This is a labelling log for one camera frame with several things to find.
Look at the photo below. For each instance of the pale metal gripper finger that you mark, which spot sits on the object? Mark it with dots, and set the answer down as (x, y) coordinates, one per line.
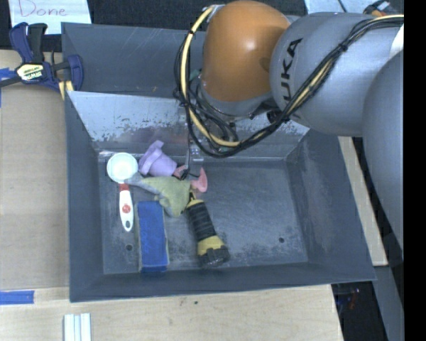
(197, 156)
(187, 163)

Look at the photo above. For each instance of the pink toy piece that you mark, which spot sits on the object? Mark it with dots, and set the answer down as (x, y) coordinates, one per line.
(201, 183)

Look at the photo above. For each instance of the purple toy cup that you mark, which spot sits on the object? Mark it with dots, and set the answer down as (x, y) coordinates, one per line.
(159, 162)

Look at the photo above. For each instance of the yellow-green cloth toy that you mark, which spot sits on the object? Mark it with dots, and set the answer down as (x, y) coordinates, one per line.
(170, 190)

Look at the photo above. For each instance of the black and yellow flashlight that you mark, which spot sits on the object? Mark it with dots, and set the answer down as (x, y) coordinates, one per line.
(204, 226)

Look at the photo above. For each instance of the blue sponge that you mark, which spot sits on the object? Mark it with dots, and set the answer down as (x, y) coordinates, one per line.
(152, 233)

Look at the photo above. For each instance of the grey metal bin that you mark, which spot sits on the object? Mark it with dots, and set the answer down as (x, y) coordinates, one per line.
(255, 211)

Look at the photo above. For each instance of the black cylinder on white bracket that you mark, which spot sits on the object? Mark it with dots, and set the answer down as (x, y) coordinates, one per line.
(274, 116)

